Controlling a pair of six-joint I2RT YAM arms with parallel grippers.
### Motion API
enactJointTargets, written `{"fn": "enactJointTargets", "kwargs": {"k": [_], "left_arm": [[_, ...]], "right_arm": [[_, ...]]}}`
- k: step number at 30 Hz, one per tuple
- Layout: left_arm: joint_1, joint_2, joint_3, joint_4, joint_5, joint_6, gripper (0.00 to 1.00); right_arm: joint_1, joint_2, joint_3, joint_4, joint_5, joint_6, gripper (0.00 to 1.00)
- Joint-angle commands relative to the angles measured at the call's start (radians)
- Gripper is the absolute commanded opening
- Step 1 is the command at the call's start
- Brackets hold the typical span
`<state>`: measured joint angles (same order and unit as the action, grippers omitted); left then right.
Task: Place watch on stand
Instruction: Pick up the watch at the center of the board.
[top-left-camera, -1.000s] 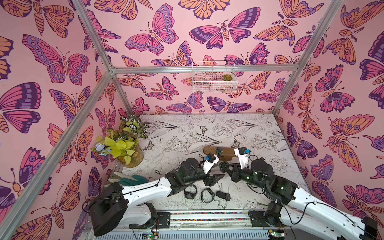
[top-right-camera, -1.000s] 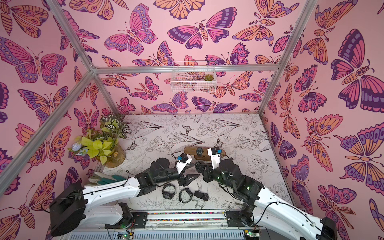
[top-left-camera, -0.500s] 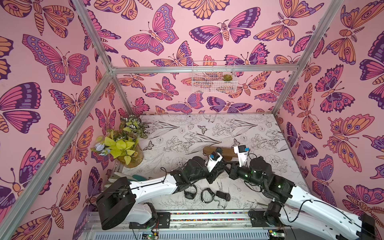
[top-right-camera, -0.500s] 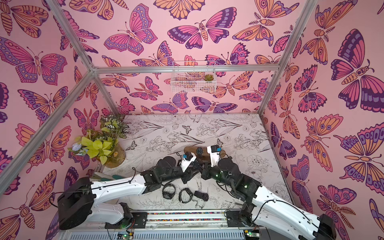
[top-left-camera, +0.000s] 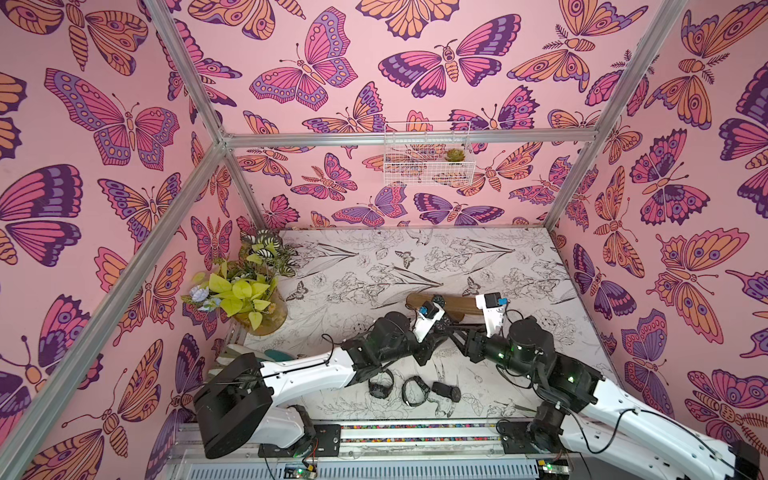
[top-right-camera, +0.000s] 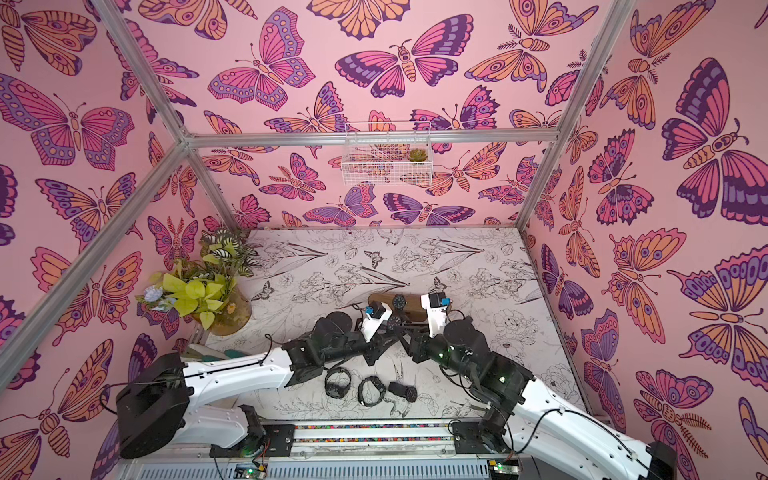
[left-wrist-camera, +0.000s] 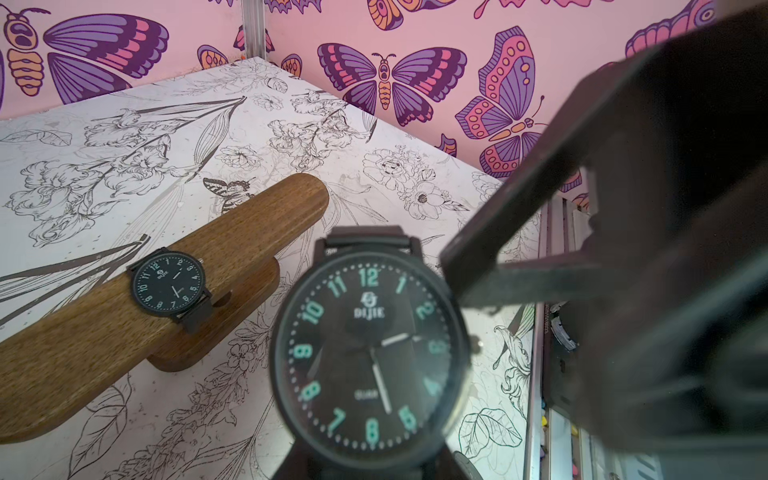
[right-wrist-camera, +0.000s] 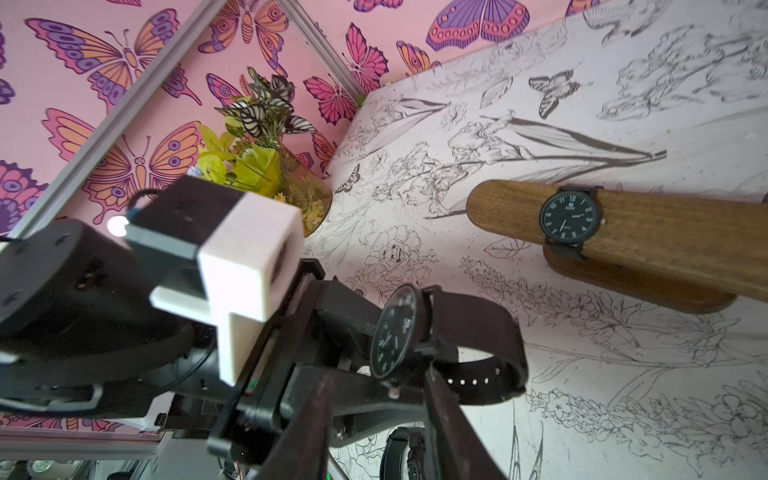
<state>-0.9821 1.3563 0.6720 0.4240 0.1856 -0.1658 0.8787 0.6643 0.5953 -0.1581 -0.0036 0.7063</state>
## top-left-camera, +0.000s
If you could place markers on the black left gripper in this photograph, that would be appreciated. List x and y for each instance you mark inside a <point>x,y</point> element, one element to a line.
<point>427,348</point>

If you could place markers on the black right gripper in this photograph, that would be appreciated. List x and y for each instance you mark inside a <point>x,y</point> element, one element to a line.
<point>471,335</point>

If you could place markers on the black watch with dial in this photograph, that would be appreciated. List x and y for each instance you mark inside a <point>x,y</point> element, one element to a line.
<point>439,303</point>

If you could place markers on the wooden watch stand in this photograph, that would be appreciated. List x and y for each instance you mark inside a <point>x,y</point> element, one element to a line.
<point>457,307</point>

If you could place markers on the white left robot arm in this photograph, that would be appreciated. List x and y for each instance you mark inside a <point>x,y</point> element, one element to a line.
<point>251,400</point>

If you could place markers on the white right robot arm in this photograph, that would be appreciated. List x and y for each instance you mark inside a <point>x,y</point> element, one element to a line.
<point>582,411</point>

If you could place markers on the black watch leftmost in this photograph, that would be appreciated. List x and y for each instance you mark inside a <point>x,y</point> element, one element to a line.
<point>381,385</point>

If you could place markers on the black watch lower right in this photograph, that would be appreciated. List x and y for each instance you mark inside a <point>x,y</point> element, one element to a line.
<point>450,392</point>

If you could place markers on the green potted plant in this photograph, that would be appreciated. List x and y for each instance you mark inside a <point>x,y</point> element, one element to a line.
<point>244,290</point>

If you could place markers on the small succulent plant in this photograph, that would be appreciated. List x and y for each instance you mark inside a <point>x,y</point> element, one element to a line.
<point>455,155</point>

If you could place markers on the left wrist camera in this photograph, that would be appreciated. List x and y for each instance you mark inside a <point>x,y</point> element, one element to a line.
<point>427,316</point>

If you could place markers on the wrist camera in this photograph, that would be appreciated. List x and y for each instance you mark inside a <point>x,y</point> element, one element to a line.
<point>493,307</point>
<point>427,316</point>

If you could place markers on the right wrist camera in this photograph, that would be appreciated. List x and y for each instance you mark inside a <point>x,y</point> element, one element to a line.
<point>493,307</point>

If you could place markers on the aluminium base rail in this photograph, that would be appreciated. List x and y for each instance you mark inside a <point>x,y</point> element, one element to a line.
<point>486,448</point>

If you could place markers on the white wire basket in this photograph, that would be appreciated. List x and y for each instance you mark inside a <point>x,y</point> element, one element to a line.
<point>416,158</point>

